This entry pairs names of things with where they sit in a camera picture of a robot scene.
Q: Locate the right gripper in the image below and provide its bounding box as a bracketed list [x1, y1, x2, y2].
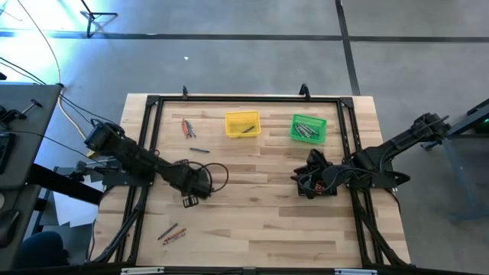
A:
[300, 148, 339, 200]

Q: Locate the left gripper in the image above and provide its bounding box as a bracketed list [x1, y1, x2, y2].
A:
[167, 161, 213, 199]

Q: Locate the black plastic basket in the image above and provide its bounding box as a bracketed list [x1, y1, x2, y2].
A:
[296, 169, 339, 199]

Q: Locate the green plastic basket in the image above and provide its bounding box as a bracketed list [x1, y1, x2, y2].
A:
[290, 113, 329, 145]

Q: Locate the yellow plastic basket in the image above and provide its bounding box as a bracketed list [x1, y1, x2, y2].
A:
[224, 110, 262, 139]

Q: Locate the black support beam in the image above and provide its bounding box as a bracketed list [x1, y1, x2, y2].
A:
[26, 163, 104, 207]

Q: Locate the gray metal stand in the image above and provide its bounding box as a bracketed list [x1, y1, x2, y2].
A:
[419, 97, 489, 225]

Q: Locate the gray side desk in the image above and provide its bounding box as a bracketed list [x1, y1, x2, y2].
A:
[0, 83, 63, 268]

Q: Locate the person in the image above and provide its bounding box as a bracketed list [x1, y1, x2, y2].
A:
[17, 230, 70, 269]

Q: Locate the black tripod stand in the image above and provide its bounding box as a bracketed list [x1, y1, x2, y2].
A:
[79, 0, 118, 39]

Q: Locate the black desk clamp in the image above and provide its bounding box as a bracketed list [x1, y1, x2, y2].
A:
[0, 99, 43, 125]

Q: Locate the black desk device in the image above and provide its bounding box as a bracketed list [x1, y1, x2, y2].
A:
[0, 131, 11, 175]

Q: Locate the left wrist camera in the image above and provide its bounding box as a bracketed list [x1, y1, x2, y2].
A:
[182, 194, 200, 209]

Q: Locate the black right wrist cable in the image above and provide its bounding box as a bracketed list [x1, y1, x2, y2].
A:
[296, 167, 345, 196]

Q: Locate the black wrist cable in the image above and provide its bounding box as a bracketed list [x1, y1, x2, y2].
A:
[296, 167, 345, 196]
[173, 159, 230, 194]

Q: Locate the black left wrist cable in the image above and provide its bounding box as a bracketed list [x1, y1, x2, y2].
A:
[173, 159, 230, 194]

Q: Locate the black metal table frame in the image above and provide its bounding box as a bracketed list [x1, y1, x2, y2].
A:
[88, 94, 413, 268]

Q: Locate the white table bracket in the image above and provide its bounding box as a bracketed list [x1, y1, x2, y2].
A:
[120, 266, 165, 275]
[334, 267, 379, 275]

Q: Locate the black floor cable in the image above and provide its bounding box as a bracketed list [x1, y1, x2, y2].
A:
[0, 56, 47, 86]
[59, 93, 121, 128]

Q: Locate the yellow cable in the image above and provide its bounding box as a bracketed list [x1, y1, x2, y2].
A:
[15, 0, 96, 158]

